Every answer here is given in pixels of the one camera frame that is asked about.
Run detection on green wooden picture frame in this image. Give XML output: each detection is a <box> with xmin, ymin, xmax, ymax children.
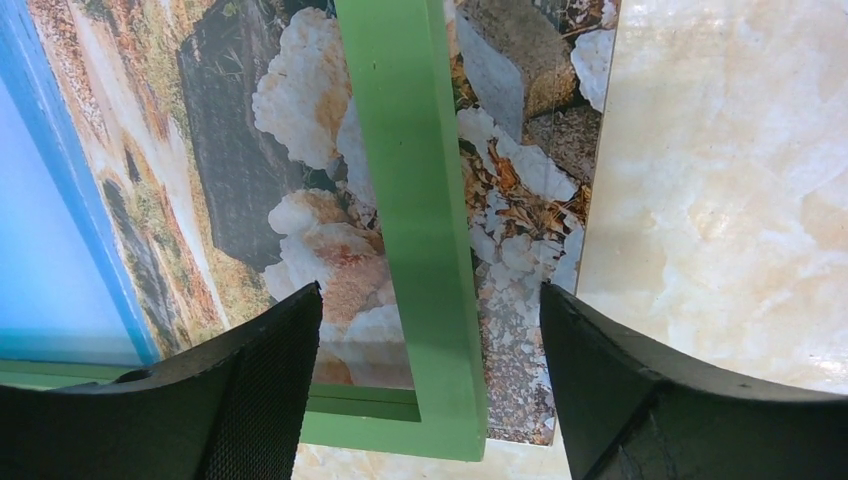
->
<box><xmin>1</xmin><ymin>1</ymin><xmax>488</xmax><ymax>461</ymax></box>

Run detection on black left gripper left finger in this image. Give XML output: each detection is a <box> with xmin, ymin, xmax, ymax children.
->
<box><xmin>1</xmin><ymin>283</ymin><xmax>322</xmax><ymax>479</ymax></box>

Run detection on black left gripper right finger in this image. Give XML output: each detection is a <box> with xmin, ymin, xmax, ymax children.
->
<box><xmin>540</xmin><ymin>283</ymin><xmax>847</xmax><ymax>479</ymax></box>

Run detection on beach landscape photo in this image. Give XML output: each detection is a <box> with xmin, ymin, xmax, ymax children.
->
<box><xmin>1</xmin><ymin>1</ymin><xmax>621</xmax><ymax>445</ymax></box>

